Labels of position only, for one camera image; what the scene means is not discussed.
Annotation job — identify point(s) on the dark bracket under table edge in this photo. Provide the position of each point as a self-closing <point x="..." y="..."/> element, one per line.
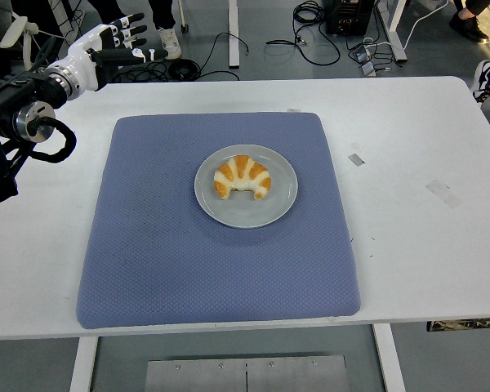
<point x="463" y="324"/>

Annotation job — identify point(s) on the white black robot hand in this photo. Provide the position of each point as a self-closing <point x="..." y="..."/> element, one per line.
<point x="85" y="53"/>

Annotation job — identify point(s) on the white desk leg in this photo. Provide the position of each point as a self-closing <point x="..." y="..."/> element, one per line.
<point x="233" y="36"/>
<point x="397" y="36"/>

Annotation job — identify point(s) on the grey power adapter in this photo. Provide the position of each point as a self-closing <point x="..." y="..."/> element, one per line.
<point x="369" y="70"/>
<point x="360" y="54"/>

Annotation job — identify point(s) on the clear tape strip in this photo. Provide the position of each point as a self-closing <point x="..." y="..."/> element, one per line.
<point x="443" y="194"/>

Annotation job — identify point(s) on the small grey tape piece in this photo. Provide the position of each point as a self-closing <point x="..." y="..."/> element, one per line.
<point x="356" y="159"/>

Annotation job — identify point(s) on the round grey plate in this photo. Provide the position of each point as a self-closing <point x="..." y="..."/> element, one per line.
<point x="237" y="213"/>

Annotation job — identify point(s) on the black equipment box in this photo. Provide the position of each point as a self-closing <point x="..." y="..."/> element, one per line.
<point x="349" y="16"/>

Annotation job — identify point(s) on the orange white croissant bread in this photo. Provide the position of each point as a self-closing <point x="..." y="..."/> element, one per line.
<point x="241" y="171"/>

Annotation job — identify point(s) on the person's dark shoe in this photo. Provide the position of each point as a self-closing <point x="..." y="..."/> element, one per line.
<point x="467" y="26"/>

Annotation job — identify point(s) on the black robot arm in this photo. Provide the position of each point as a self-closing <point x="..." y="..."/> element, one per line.
<point x="8" y="94"/>

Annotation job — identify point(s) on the person's black white shoes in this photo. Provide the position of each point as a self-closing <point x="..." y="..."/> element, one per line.
<point x="486" y="77"/>

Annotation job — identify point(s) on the person with white shoes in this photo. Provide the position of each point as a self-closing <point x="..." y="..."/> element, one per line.
<point x="169" y="41"/>

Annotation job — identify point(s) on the blue quilted mat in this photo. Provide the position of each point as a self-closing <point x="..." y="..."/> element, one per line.
<point x="212" y="269"/>

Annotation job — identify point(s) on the white table leg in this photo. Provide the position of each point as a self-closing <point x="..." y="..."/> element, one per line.
<point x="390" y="359"/>
<point x="83" y="363"/>

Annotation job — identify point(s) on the white bent tube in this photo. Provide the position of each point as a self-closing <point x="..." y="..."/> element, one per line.
<point x="26" y="45"/>

